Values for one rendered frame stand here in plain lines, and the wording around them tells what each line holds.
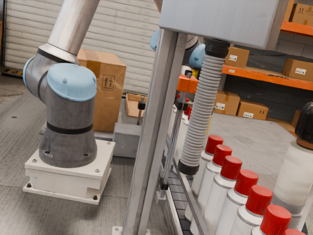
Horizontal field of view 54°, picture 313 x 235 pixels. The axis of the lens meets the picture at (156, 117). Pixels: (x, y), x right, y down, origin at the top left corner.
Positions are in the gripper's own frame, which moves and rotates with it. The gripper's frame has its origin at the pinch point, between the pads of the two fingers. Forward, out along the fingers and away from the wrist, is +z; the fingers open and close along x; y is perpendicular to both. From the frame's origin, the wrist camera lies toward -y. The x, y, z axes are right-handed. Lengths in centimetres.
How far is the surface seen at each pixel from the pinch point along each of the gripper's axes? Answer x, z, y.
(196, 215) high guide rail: -47, 24, -4
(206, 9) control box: -67, -6, -12
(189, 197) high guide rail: -41.2, 20.7, -4.0
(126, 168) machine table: -4.3, 14.5, -14.1
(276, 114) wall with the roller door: 354, -121, 262
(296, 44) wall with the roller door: 297, -221, 259
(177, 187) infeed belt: -21.8, 18.9, -1.4
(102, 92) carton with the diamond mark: 7.5, -12.9, -25.4
